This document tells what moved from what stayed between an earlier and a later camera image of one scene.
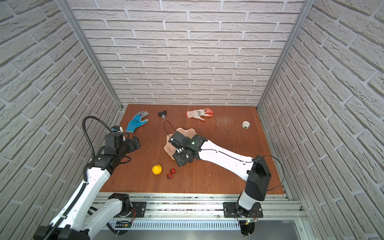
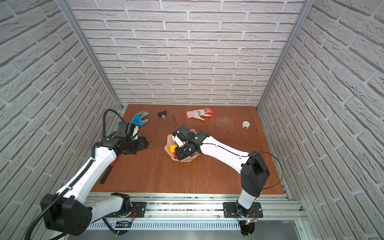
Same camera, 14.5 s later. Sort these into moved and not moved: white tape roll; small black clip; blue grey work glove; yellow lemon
Moved: yellow lemon
Not moved: blue grey work glove; small black clip; white tape roll
